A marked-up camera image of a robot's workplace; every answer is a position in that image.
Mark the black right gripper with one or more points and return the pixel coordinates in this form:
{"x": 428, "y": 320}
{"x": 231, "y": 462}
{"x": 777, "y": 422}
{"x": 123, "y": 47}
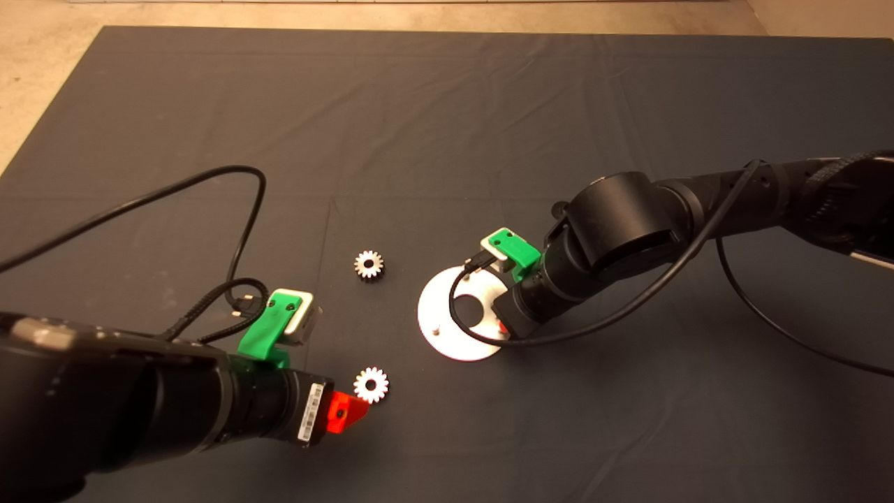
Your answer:
{"x": 524, "y": 307}

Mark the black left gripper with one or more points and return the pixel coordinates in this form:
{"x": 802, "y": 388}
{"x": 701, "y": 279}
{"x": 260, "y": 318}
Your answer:
{"x": 292, "y": 405}

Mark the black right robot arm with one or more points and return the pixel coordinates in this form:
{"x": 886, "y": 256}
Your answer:
{"x": 628, "y": 223}

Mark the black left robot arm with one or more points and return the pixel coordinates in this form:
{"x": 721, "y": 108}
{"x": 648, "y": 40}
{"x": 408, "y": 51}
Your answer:
{"x": 105, "y": 405}

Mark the lower white gear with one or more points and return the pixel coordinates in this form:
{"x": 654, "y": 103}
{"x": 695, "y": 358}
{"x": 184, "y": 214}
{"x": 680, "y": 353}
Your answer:
{"x": 379, "y": 391}

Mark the white gear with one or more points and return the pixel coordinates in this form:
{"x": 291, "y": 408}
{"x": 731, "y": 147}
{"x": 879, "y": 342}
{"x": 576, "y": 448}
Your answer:
{"x": 376, "y": 271}
{"x": 379, "y": 391}

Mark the upper white gear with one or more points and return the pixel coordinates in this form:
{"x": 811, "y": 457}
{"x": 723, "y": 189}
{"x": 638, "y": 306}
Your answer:
{"x": 376, "y": 271}

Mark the dark grey table cloth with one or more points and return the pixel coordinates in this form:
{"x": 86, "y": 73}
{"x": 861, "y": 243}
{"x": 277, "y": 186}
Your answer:
{"x": 489, "y": 140}

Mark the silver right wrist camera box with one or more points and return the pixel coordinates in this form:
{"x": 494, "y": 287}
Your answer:
{"x": 497, "y": 260}

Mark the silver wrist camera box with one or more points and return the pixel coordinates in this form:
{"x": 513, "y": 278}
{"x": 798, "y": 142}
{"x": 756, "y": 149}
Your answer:
{"x": 497, "y": 260}
{"x": 306, "y": 323}

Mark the white round base plate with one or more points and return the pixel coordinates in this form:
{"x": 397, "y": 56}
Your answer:
{"x": 429, "y": 321}

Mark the green right camera mount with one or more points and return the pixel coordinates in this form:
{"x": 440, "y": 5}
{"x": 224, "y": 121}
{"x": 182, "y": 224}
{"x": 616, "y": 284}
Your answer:
{"x": 518, "y": 253}

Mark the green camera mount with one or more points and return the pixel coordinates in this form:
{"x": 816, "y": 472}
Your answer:
{"x": 518, "y": 253}
{"x": 267, "y": 325}

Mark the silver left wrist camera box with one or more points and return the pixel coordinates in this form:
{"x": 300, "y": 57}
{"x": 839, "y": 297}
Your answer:
{"x": 306, "y": 323}

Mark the green left camera mount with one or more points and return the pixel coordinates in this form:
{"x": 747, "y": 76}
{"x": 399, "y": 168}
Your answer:
{"x": 267, "y": 325}

